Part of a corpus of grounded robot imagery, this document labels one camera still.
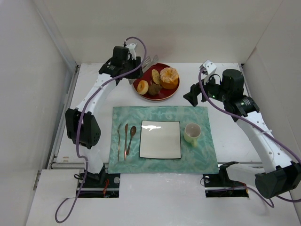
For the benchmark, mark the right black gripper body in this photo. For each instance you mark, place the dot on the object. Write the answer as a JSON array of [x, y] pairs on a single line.
[[196, 90]]

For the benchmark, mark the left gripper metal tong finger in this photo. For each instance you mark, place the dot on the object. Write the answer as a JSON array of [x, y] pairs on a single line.
[[152, 62], [146, 62]]

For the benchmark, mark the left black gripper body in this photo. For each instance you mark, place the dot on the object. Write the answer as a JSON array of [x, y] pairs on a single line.
[[137, 68]]

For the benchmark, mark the oval seeded bread slice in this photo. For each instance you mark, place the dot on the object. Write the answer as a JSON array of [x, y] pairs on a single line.
[[155, 76]]

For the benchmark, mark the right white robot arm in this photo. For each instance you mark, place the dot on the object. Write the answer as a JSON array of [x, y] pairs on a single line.
[[281, 170]]

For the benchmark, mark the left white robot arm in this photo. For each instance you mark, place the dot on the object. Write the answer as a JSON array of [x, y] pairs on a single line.
[[81, 123]]

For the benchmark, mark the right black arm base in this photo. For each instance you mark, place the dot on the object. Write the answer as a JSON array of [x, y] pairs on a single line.
[[221, 186]]

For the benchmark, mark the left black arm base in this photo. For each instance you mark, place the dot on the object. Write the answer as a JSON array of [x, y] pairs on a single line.
[[101, 185]]

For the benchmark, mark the orange bundt cake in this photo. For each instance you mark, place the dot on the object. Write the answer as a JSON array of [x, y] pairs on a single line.
[[169, 78]]

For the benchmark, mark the small glazed donut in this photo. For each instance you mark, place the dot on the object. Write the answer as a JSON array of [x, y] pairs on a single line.
[[142, 87]]

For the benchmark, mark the brown chocolate muffin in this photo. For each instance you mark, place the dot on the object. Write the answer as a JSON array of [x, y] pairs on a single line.
[[154, 89]]

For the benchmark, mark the pale yellow cup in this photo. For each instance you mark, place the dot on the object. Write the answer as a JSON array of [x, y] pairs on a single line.
[[192, 132]]

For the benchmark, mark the metal knife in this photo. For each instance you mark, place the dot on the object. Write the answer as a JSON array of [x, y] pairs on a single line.
[[125, 145]]

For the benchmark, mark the metal spoon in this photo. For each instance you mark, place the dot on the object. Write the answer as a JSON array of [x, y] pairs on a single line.
[[132, 133]]

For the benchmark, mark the white square plate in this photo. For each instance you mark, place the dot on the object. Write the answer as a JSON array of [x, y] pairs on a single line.
[[160, 140]]

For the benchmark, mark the metal fork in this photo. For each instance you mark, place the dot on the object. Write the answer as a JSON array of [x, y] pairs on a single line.
[[118, 132]]

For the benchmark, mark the teal patterned placemat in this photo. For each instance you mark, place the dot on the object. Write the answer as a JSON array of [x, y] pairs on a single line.
[[197, 160]]

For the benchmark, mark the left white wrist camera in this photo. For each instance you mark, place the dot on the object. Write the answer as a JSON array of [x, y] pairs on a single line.
[[131, 55]]

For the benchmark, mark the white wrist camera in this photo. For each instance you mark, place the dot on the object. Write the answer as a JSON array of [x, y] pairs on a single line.
[[208, 68], [131, 55]]

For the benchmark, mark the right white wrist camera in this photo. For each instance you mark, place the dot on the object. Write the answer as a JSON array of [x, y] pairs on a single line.
[[208, 68]]

